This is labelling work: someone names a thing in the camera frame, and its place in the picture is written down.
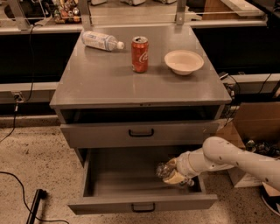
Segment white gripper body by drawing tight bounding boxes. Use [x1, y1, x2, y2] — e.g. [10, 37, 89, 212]
[176, 151, 199, 179]

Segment clear plastic water bottle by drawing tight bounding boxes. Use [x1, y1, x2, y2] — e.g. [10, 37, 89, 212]
[156, 163, 194, 186]

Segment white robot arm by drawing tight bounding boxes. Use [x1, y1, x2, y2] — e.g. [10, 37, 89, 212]
[162, 136, 280, 190]

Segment open lower grey drawer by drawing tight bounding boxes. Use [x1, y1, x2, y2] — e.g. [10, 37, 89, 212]
[68, 146, 218, 214]

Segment upper grey drawer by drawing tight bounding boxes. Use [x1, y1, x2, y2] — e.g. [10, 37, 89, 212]
[60, 121, 219, 148]

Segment grey metal drawer cabinet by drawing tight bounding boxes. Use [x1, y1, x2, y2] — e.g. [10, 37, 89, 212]
[49, 24, 233, 165]

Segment white labelled plastic bottle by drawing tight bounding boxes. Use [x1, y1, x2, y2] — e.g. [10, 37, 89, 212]
[81, 31, 124, 52]

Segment open cardboard box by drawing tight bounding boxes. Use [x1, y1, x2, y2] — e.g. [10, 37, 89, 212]
[215, 101, 280, 198]

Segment white paper bowl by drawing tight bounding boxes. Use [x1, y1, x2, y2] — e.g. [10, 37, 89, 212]
[164, 50, 204, 75]

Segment red cola can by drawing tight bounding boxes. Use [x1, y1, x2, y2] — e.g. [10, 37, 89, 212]
[131, 36, 149, 73]

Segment black bar on floor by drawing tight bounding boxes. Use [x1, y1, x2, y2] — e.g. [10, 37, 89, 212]
[26, 189, 47, 224]

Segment cluttered items on shelf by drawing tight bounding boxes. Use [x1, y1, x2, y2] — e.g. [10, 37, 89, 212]
[53, 0, 81, 24]

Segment black cables right of cabinet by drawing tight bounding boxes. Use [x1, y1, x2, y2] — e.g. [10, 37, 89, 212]
[218, 71, 243, 121]

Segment black floor cable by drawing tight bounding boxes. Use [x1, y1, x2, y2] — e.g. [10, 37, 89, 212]
[0, 171, 70, 224]

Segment black hanging cable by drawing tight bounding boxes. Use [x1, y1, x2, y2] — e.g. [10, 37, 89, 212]
[0, 24, 37, 144]

